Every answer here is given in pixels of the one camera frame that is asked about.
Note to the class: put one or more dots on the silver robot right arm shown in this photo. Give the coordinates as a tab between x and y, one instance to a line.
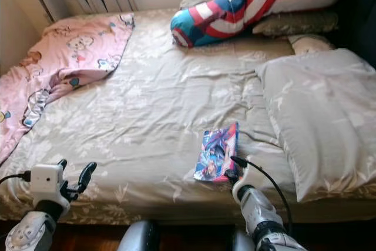
261	216

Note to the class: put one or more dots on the grey floral bed sheet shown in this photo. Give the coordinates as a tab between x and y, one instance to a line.
153	121

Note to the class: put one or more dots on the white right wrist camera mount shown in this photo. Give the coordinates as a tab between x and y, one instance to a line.
245	177

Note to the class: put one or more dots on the pink cartoon print blanket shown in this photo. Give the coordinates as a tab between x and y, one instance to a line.
59	63

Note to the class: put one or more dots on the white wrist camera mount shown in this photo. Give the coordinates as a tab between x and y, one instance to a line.
245	177
47	179

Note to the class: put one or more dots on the blue red striped bolster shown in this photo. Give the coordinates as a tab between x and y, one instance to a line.
223	19

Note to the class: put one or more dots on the colourful comic book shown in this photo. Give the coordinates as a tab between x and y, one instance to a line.
216	152

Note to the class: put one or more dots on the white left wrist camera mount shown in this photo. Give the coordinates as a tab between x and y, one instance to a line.
47	179

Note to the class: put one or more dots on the dark floral pillow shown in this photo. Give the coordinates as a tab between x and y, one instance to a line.
294	23

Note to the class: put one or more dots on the small pale pink pillow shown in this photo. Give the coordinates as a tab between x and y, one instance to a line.
311	44

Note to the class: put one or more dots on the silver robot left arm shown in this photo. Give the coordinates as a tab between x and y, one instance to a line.
29	233

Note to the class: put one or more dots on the large grey floral pillow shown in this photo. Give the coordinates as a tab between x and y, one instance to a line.
323	116

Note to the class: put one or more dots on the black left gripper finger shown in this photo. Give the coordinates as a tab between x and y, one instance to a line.
62	163
86	174

